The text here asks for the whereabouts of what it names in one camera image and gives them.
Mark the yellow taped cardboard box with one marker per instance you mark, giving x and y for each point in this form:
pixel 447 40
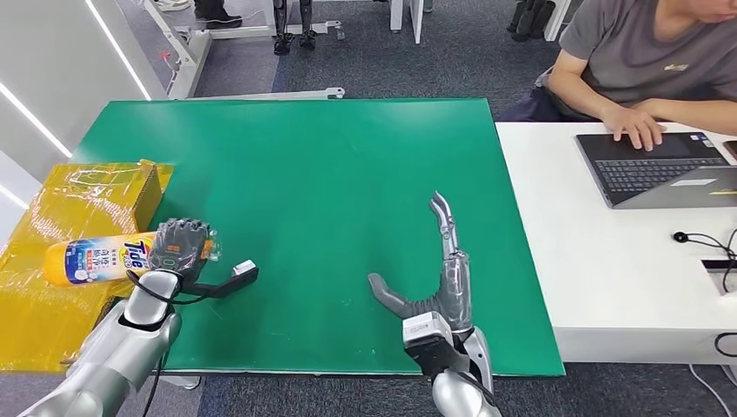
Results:
pixel 34 328

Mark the white metal stand frame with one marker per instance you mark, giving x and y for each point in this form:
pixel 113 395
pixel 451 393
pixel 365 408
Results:
pixel 189 57

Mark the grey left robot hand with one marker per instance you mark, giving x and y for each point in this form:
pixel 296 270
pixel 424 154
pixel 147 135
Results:
pixel 178 244

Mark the small red tag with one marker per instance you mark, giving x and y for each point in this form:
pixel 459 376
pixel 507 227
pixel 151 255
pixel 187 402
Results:
pixel 164 55

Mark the green table mat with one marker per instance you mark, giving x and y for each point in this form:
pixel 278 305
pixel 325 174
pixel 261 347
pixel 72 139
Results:
pixel 322 172

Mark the black robot leg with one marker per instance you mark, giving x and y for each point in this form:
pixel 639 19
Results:
pixel 307 27
pixel 282 29

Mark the white slanted furniture leg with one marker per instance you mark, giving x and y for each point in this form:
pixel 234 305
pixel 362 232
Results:
pixel 555 17

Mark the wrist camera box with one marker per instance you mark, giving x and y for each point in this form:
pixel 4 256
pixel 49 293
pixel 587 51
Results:
pixel 426 331
pixel 245 268

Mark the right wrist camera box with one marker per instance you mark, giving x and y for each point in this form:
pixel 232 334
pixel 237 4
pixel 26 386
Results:
pixel 426 331

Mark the person's right forearm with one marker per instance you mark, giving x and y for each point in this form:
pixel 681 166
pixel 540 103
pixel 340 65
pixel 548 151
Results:
pixel 580 95

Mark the black shoes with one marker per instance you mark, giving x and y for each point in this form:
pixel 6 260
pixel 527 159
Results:
pixel 214 14

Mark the person's left forearm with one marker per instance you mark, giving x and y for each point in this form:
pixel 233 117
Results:
pixel 699 117

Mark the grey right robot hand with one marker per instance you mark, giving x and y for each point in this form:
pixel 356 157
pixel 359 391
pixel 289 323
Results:
pixel 455 282

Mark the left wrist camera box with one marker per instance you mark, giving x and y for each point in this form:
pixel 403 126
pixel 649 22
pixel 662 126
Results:
pixel 245 268

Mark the white desk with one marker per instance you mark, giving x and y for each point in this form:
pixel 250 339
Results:
pixel 604 259

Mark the person's right hand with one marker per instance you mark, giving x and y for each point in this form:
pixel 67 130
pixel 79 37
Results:
pixel 633 124

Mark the dark grey laptop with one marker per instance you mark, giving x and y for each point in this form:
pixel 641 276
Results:
pixel 642 171

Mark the white shoe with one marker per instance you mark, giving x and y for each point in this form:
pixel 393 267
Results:
pixel 171 3

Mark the white table leg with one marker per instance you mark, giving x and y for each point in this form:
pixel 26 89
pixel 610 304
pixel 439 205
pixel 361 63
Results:
pixel 414 17

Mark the orange detergent bottle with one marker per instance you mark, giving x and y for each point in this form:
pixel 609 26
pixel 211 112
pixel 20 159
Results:
pixel 92 259

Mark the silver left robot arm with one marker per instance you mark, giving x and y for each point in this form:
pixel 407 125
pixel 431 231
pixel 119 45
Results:
pixel 115 357

